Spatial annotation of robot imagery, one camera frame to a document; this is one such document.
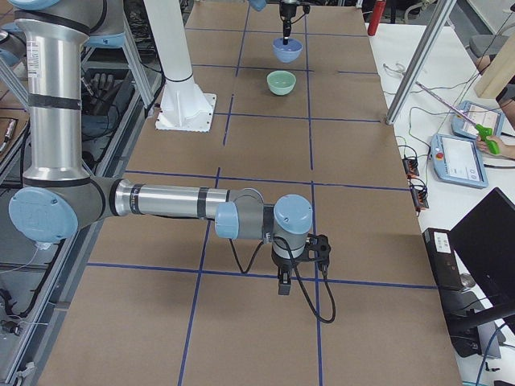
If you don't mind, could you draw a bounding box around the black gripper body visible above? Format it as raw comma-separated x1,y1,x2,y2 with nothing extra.
271,250,301,277
279,0,300,22

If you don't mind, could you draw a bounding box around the blue bowl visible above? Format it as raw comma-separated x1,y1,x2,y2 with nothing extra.
272,38,303,64

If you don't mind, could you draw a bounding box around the green bowl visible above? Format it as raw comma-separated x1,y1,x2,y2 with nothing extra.
266,70,296,96

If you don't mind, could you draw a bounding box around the person hand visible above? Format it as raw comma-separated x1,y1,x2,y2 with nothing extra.
476,136,515,159

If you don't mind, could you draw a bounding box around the brown paper table cover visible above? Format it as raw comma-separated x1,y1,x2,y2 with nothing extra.
39,2,461,385

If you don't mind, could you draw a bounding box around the red bottle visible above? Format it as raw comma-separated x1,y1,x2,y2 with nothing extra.
367,0,386,36

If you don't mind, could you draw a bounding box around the near orange black connector board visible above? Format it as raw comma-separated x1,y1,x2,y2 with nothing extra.
408,177,429,215

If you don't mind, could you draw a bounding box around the orange black connector board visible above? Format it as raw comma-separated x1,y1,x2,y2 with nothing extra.
408,177,429,215
399,145,419,178

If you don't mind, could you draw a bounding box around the far orange black connector board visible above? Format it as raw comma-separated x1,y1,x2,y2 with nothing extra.
399,145,419,178

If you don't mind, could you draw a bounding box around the black mini computer box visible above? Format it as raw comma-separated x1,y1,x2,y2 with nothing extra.
422,228,478,316

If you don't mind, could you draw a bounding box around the near blue teach pendant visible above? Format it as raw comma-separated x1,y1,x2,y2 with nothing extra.
430,133,488,189

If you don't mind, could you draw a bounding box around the blue teach pendant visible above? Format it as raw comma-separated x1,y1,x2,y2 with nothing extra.
451,101,505,139
430,133,488,189

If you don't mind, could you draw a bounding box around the black monitor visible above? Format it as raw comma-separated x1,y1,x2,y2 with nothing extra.
450,187,514,305

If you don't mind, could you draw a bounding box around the wooden beam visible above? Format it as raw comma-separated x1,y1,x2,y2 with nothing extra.
474,33,514,99

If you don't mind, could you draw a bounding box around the far blue teach pendant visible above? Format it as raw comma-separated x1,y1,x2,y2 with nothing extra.
451,101,505,139

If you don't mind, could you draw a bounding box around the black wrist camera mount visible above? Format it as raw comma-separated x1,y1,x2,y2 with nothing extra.
300,234,332,275

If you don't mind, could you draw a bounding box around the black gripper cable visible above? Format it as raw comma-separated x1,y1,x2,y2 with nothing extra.
229,236,336,324

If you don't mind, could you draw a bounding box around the white pedestal column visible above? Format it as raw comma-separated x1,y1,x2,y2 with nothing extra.
144,0,216,133

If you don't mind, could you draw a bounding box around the aluminium frame post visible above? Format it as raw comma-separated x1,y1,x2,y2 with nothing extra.
385,0,457,125

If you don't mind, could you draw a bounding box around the blue network cable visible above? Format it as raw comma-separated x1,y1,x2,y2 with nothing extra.
476,321,509,386

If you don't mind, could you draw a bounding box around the green handled grabber tool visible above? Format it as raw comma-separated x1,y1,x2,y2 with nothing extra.
415,80,501,155

